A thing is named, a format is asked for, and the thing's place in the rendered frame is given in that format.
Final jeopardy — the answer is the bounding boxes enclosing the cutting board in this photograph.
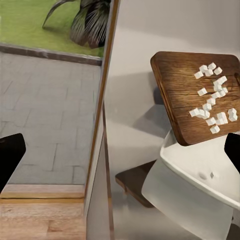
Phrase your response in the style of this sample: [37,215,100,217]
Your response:
[150,51,240,147]

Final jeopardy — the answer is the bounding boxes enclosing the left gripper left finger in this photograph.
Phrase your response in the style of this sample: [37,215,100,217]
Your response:
[0,133,26,193]

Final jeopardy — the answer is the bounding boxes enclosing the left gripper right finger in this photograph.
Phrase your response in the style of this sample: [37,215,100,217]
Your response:
[224,133,240,173]

